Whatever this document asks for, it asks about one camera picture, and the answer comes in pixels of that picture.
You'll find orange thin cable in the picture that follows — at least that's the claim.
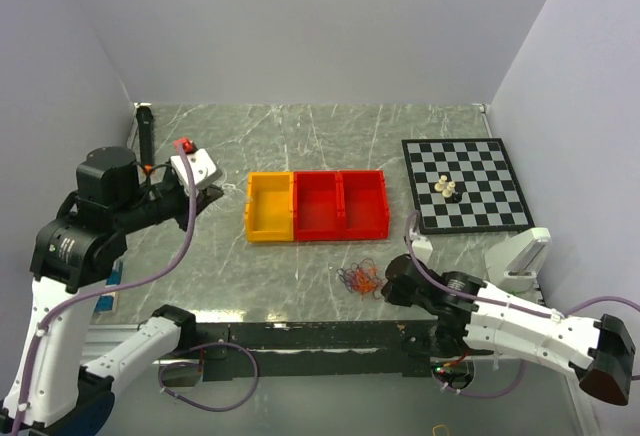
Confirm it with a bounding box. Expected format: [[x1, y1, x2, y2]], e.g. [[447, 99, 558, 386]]
[[344, 263, 384, 297]]

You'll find purple thin cable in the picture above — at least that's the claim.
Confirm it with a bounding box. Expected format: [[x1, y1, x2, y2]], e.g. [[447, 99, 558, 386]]
[[336, 257, 386, 303]]

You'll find red plastic bin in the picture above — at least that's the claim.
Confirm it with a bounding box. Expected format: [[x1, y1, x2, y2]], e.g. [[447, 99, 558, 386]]
[[293, 171, 343, 242], [340, 170, 390, 240]]

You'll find yellow plastic bin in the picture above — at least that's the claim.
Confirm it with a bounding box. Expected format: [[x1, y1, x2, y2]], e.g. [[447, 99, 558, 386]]
[[244, 172, 294, 243]]

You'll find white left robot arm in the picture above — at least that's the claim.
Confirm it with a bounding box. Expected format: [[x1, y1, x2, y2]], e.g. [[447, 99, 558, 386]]
[[1, 139, 222, 435]]

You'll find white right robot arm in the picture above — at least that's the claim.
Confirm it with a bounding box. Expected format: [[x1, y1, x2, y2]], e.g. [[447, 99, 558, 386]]
[[381, 254, 636, 406]]

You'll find black marker orange cap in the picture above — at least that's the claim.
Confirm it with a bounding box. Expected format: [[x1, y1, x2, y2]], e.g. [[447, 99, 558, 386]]
[[135, 105, 155, 175]]

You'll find black chess piece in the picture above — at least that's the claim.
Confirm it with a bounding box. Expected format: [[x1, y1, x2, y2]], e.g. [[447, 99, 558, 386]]
[[449, 191, 463, 203]]

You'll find cream chess pawn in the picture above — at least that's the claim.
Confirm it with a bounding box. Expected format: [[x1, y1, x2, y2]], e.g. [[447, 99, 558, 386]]
[[442, 181, 456, 199]]

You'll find cream chess piece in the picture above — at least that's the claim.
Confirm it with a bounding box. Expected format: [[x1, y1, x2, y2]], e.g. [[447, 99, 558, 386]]
[[434, 175, 448, 193]]

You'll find white plastic stand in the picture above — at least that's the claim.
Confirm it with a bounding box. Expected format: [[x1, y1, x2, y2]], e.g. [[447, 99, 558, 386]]
[[484, 227, 552, 293]]

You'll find blue white block stack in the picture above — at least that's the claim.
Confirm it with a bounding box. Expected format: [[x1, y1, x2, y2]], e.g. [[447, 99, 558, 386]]
[[94, 260, 123, 314]]

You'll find black white chessboard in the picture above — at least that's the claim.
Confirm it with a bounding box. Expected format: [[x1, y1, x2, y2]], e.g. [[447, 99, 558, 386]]
[[401, 138, 534, 235]]

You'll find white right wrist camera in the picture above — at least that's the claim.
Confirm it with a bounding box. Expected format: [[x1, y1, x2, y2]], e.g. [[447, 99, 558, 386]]
[[411, 235, 433, 264]]

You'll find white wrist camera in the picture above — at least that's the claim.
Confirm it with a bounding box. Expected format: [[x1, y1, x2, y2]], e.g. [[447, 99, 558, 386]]
[[411, 235, 433, 264], [169, 149, 223, 196]]

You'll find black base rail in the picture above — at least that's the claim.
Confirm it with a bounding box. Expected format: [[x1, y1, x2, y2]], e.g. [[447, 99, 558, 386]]
[[137, 319, 496, 382]]

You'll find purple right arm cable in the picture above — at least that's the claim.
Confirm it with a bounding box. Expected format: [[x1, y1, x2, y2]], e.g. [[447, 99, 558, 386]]
[[404, 210, 640, 401]]

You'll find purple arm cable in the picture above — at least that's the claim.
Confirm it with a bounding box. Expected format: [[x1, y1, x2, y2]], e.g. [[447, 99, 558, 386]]
[[404, 210, 640, 401], [9, 153, 259, 432]]

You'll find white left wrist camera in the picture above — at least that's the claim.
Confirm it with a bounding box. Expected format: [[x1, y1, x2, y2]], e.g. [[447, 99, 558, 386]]
[[169, 149, 223, 196]]

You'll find aluminium frame rail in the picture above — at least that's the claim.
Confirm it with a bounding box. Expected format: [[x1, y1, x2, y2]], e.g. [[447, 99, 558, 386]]
[[79, 325, 166, 370]]

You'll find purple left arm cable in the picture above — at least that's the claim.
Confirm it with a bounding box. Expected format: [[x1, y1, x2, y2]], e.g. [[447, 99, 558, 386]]
[[9, 153, 259, 432]]

